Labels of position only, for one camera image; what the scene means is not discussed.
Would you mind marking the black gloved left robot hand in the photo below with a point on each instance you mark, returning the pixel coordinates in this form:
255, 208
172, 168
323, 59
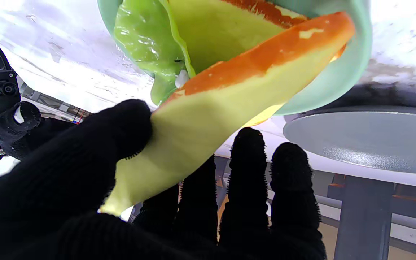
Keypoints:
67, 187

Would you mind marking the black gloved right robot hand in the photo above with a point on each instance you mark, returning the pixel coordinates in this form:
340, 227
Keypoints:
20, 131

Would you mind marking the green toy lettuce leaf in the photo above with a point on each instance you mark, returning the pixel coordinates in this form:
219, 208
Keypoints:
146, 43

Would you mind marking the toy fried egg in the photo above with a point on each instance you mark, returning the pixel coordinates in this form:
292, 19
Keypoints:
182, 78

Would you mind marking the yellow toy bread slice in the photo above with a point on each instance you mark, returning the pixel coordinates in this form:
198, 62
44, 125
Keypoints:
211, 119
222, 32

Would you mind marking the light green round plate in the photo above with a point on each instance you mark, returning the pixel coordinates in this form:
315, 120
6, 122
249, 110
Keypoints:
341, 65

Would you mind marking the grey round plate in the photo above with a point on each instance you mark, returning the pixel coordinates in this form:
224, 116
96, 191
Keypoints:
366, 141

